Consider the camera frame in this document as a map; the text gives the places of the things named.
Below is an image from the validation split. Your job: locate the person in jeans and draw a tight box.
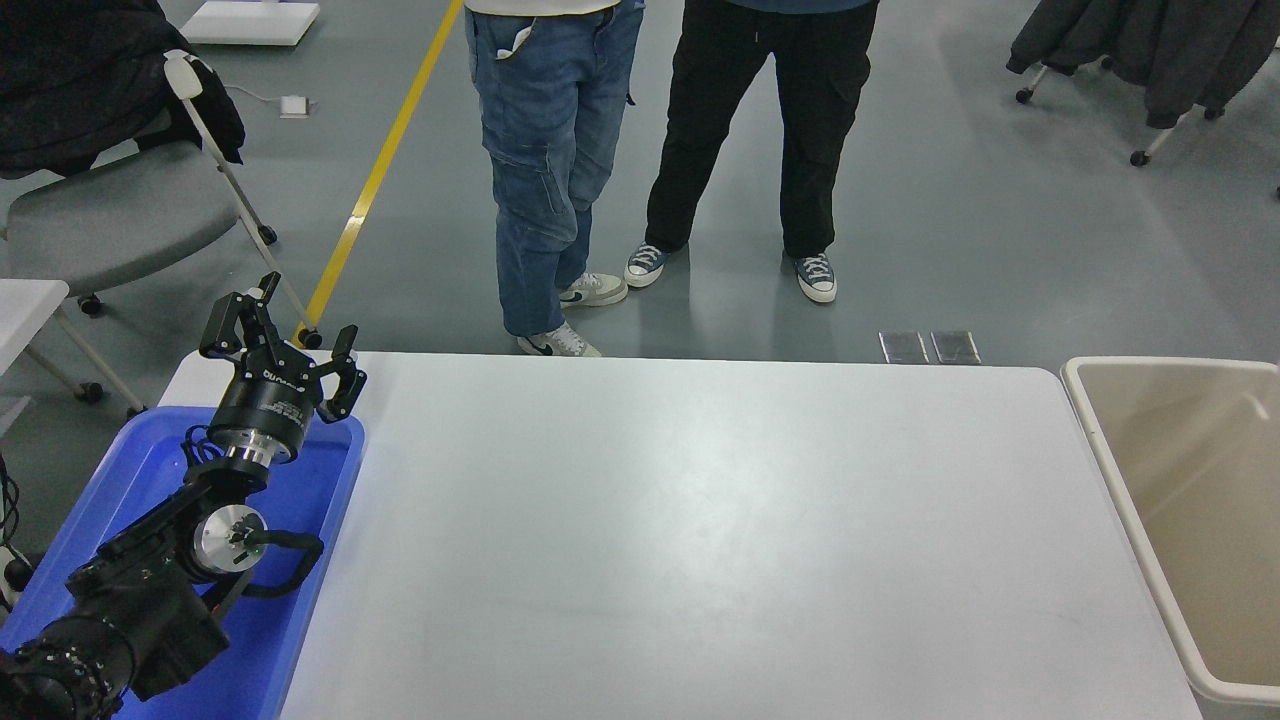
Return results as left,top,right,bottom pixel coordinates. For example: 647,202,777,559
463,0,647,359

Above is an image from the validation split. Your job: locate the large pale plastic bin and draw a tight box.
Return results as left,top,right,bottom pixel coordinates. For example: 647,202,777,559
1060,355,1280,708

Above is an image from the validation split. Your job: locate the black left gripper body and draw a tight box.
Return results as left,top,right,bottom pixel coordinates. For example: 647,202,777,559
207,352,321,463

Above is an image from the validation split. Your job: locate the blue plastic tray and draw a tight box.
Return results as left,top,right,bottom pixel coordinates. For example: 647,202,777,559
0,404,367,720

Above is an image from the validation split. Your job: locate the flat white board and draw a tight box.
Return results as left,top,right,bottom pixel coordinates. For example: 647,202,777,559
179,0,321,48

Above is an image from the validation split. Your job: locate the person in black trousers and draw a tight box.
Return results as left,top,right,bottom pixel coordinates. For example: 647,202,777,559
624,0,882,305

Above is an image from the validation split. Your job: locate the grey chair with castors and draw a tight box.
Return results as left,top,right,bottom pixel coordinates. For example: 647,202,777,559
0,48,324,350

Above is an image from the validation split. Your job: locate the dark grey draped jacket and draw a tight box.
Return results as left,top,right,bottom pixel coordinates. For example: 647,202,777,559
1005,0,1280,130

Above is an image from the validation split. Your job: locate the black cable bundle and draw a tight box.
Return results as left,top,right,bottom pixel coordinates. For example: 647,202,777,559
0,455,37,613

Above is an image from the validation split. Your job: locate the white-legged chair with castors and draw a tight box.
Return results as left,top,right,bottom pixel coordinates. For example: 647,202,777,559
1014,35,1280,201

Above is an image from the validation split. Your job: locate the small white side table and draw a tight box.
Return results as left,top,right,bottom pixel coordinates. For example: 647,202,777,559
0,276,150,441

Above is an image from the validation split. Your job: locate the black jacket on grey chair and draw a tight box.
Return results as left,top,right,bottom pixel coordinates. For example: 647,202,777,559
0,0,247,180

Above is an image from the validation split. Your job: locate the metal floor socket plate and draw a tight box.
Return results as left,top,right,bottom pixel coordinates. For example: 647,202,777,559
878,330,931,366
930,330,983,366

